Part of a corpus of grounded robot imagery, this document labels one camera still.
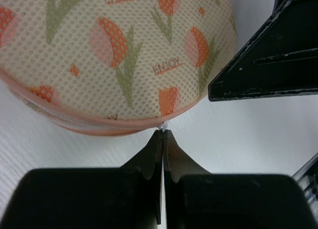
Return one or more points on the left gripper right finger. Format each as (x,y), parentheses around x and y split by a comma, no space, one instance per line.
(198,199)

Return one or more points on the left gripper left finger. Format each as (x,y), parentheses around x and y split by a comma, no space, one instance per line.
(126,197)

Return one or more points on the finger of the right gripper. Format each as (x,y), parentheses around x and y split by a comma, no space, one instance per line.
(280,59)

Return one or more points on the floral pink laundry bag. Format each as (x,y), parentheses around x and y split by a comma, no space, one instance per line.
(113,67)

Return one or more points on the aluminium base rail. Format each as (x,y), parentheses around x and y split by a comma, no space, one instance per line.
(307,179)

